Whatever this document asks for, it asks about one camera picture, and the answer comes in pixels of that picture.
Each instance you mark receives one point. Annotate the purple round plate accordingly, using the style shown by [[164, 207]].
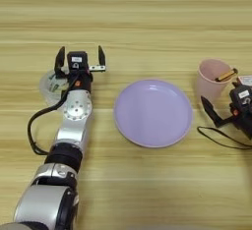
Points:
[[152, 112]]

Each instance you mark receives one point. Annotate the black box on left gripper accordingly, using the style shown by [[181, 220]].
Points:
[[77, 60]]

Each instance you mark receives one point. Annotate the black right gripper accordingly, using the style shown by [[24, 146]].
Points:
[[242, 117]]

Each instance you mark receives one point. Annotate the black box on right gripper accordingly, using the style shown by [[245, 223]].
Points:
[[242, 95]]

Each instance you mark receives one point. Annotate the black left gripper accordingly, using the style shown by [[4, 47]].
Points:
[[80, 81]]

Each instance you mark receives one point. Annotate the pink plastic cup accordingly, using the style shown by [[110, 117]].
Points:
[[206, 86]]

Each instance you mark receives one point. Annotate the brown stick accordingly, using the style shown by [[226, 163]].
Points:
[[226, 75]]

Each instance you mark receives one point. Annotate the yellow black tape measure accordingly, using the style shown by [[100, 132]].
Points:
[[198, 129]]

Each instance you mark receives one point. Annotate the clear adhesive tape roll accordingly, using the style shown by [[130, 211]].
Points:
[[47, 88]]

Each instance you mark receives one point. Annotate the small red white box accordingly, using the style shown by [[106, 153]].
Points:
[[246, 80]]

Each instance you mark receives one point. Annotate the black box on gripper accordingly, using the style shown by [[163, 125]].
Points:
[[77, 60], [242, 95]]

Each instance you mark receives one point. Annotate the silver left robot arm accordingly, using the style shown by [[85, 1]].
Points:
[[77, 109]]

